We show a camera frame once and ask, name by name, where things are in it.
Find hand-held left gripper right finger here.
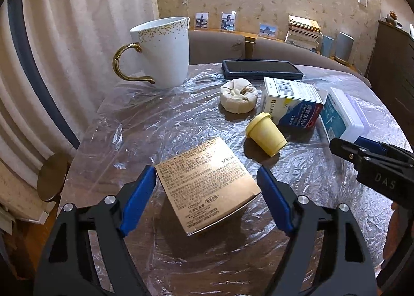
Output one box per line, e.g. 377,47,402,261
257,166,379,296

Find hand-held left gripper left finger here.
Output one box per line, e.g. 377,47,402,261
34,165,157,296

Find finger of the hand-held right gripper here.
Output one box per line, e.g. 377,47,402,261
356,136,394,156
329,138,369,171

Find white and teal tissue box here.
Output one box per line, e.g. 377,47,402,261
318,87,372,143

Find gold cardboard box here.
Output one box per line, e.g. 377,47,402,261
154,136,262,236

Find person's right forearm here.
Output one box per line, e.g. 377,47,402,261
377,204,414,291

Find small yellow cup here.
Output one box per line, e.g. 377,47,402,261
245,112,289,158

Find white and blue milk carton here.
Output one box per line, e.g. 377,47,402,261
260,77,325,134

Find dark wooden cabinet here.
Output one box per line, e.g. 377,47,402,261
365,20,414,136

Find round brown stool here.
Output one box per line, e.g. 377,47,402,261
36,153,70,203

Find grey fabric speaker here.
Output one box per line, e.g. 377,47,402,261
333,32,355,63

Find blue cylinder speaker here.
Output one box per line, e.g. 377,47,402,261
320,35,335,58

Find dark blue flat case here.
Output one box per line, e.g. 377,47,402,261
221,59,304,81

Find stack of books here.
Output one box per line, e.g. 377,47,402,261
284,15,324,52

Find ornament on cabinet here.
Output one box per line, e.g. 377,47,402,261
386,11,402,28

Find brown fabric sofa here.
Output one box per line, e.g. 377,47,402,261
188,30,372,89

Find beige curtain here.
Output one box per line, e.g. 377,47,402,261
0,0,160,221

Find building photo frame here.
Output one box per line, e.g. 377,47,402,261
258,23,278,39

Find white mug with gold handle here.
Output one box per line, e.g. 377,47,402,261
112,16,191,89

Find sunglasses portrait photo frame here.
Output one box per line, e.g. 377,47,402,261
221,12,236,32

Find standing person photo frame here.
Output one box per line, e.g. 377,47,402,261
195,12,210,30

